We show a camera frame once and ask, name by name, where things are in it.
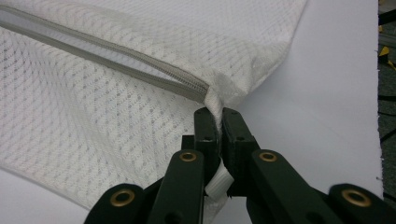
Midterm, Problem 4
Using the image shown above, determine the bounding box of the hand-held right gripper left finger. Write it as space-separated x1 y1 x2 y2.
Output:
181 106 222 188

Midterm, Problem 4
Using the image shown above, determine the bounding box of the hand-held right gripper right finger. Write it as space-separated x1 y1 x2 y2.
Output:
221 107 262 198

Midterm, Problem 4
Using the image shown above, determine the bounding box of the white mesh laundry bag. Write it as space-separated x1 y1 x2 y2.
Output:
0 0 309 224

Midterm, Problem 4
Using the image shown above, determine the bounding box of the white work board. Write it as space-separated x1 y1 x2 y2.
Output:
0 0 385 224

